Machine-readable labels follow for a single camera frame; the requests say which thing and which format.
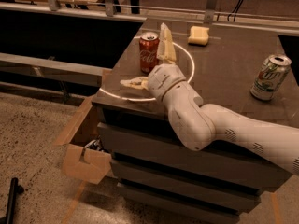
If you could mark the grey drawer cabinet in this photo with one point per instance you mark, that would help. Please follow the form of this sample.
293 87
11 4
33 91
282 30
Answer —
223 180

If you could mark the green white 7up can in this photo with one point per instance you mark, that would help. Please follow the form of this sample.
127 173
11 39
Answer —
272 74

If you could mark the metal railing frame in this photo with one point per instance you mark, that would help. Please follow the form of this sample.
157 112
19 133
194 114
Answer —
206 11

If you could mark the yellow sponge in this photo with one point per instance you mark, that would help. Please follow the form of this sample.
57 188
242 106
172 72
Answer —
198 36

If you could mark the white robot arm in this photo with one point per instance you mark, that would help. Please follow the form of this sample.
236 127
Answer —
197 125

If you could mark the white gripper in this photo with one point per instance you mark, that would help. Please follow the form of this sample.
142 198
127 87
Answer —
163 79

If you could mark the black pole on floor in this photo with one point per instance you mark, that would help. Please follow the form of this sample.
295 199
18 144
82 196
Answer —
14 190

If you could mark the open cardboard box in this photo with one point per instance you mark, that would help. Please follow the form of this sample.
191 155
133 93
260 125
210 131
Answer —
84 158

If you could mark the red Coca-Cola can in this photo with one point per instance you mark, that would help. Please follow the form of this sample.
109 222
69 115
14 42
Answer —
148 45

